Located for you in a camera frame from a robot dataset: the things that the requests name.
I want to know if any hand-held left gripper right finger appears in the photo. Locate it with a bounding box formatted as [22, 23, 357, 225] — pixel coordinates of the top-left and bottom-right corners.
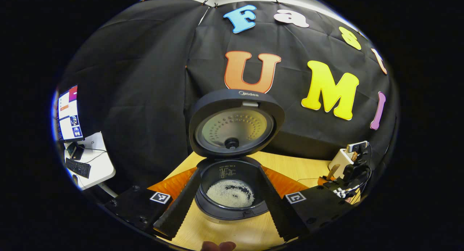
[259, 166, 354, 242]

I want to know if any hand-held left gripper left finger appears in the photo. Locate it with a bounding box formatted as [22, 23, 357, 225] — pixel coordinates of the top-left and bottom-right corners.
[103, 168, 202, 240]

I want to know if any wooden spoon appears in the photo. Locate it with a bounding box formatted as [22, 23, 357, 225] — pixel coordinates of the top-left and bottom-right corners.
[326, 164, 341, 181]

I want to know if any white chopstick holder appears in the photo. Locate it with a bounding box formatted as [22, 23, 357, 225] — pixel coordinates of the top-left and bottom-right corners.
[328, 148, 357, 179]

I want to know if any white rice heap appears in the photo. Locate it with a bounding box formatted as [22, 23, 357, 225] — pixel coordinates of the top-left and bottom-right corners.
[206, 180, 255, 208]

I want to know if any dark grey rice cooker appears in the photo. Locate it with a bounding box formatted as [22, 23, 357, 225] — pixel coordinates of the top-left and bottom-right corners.
[188, 89, 285, 222]

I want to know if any white side desk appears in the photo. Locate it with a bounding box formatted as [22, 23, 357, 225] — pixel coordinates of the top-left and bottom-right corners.
[65, 132, 118, 198]

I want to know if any black keyboard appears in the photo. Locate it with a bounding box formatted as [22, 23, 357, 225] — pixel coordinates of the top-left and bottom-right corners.
[65, 158, 91, 179]

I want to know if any small black desk device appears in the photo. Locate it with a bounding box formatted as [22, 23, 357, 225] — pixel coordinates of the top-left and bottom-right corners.
[67, 142, 86, 160]

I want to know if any black backdrop cloth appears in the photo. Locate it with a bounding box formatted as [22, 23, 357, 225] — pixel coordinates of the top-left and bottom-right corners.
[54, 0, 399, 190]

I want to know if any computer monitor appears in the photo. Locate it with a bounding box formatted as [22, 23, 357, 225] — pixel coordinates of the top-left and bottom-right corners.
[56, 85, 86, 142]

